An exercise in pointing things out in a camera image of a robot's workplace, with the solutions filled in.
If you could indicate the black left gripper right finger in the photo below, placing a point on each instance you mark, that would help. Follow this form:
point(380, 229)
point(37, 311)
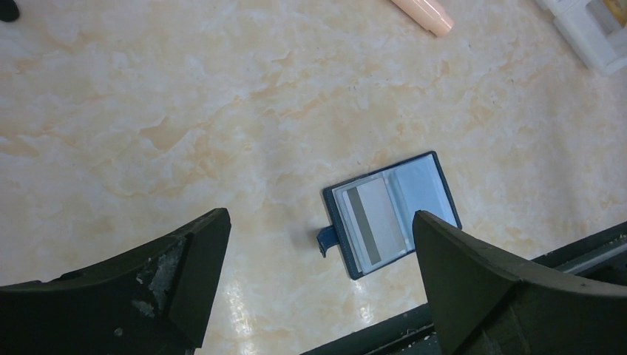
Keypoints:
point(485, 300)

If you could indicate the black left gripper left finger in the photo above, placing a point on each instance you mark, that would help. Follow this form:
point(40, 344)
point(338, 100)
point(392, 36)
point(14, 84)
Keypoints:
point(153, 299)

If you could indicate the grey magnetic stripe card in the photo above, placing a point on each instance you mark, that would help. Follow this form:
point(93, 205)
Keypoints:
point(371, 224)

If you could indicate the blue card holder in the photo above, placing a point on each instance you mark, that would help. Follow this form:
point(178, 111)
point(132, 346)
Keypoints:
point(414, 184)

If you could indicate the white plastic divided tray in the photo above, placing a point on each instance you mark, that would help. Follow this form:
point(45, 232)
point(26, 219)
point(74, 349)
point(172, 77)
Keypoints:
point(592, 32)

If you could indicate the pink tapered stick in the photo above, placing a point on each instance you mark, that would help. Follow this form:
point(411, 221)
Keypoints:
point(429, 14)

